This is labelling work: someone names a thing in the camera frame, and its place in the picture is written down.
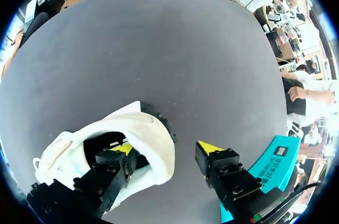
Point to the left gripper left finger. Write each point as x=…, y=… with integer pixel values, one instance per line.
x=106, y=173

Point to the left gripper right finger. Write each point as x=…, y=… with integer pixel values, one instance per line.
x=227, y=176

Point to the white sneaker shoe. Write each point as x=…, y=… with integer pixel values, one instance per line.
x=148, y=134

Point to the teal shoebox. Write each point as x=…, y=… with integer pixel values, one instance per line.
x=272, y=160

